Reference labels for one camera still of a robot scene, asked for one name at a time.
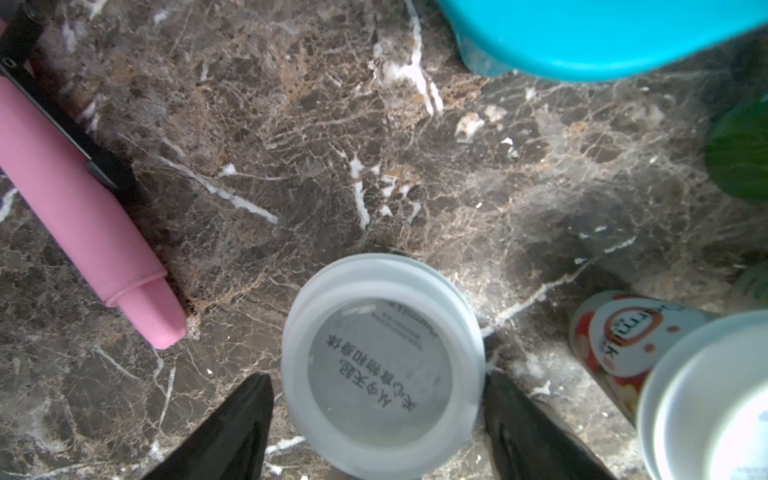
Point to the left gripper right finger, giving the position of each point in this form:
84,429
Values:
526,441

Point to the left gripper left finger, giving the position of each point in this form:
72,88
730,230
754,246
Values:
231,442

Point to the yogurt cup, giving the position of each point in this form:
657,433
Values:
736,152
619,337
383,366
702,413

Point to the teal plastic basket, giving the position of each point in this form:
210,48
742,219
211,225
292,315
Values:
590,41

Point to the black mini tripod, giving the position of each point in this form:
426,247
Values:
17,43

